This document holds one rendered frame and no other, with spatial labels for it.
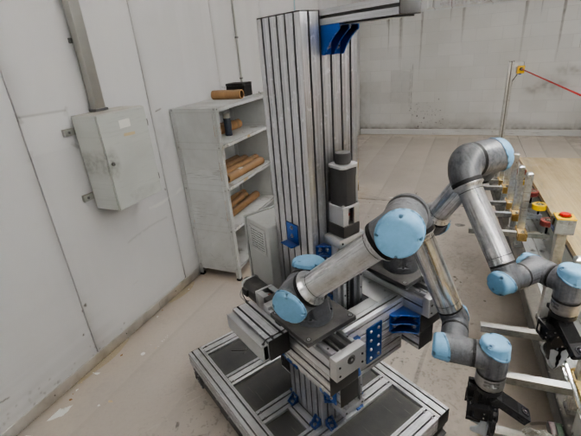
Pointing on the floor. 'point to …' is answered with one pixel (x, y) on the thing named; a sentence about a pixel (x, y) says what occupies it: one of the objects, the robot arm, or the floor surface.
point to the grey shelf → (252, 112)
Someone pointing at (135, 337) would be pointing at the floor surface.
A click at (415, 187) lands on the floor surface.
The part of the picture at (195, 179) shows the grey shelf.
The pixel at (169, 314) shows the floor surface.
